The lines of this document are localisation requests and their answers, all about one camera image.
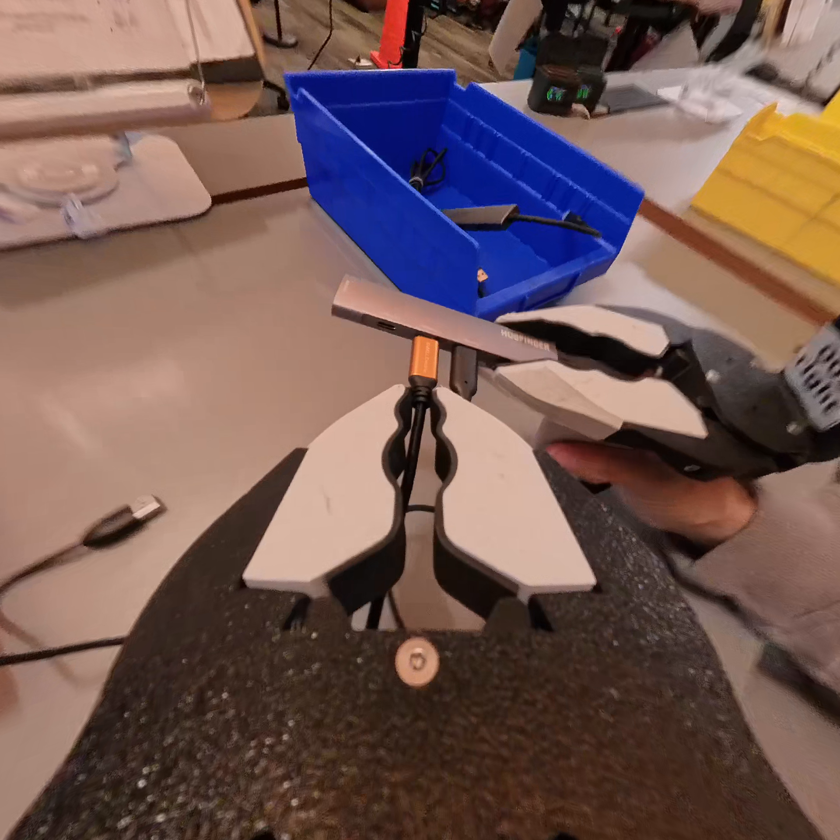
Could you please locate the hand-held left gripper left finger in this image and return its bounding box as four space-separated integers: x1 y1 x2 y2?
241 384 411 614

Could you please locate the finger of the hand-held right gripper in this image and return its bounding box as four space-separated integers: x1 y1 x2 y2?
491 360 710 454
495 304 673 382

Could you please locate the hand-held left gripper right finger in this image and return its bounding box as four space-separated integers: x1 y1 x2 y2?
432 387 598 622

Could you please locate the black cable with grey plug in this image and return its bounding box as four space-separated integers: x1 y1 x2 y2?
449 344 480 402

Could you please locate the grey USB hub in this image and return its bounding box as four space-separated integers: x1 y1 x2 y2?
441 203 602 238
331 276 560 366

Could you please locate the blue plastic bin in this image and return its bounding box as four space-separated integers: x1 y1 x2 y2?
283 68 646 321

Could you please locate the person's right forearm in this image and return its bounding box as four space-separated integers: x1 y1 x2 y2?
663 459 840 700

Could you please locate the person's right hand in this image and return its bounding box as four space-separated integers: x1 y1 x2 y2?
548 441 757 546

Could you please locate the yellow plastic bin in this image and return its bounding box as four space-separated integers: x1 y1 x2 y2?
690 91 840 287

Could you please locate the grey flat tablet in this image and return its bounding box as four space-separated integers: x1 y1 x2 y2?
597 83 668 114

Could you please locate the black battery charger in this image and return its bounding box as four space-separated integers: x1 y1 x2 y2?
528 33 609 119

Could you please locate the clear plastic bag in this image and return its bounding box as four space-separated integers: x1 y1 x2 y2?
658 64 777 123

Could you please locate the orange traffic cone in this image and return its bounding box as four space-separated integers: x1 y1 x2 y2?
370 0 412 70

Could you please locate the acrylic sign holder with sheet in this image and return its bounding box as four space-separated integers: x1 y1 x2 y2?
0 0 266 252

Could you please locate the thin black floor stand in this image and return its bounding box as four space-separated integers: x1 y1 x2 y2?
271 0 301 51

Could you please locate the black USB cable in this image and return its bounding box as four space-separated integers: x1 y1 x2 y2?
0 495 165 669

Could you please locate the coiled black cable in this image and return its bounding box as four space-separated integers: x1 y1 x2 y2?
407 147 449 195

